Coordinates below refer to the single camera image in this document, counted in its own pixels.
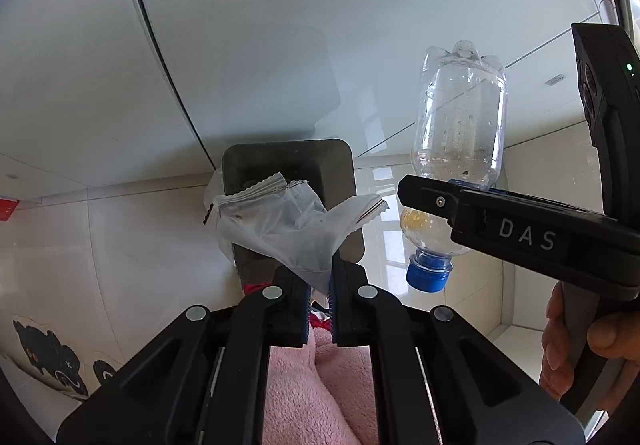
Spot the clear plastic zip bag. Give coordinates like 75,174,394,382
202,171,390,291

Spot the white cabinet door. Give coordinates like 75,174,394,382
125,0,616,160
0,0,216,188
350,10,621,160

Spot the dark grey waste bin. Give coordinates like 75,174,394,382
221,139,365,286

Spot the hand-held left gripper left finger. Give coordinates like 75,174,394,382
56,267,313,445

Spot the clear plastic bottle blue cap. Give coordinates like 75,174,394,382
400,40,508,293

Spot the person's right hand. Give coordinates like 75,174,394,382
539,282,640,398

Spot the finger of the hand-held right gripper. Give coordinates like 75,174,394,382
397,174,463,228
449,178,510,196

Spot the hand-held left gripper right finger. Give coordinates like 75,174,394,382
329,256,586,445

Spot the black cartoon floor sticker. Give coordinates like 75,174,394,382
12,317,121,400

